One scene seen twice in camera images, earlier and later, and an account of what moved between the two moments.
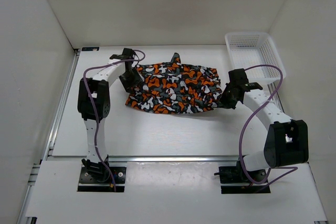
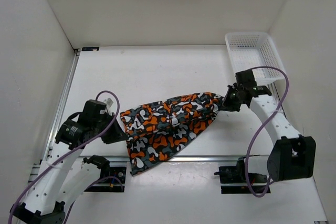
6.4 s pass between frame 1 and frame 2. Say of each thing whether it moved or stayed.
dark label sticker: stayed
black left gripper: moved
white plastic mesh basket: stayed
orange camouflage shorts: moved
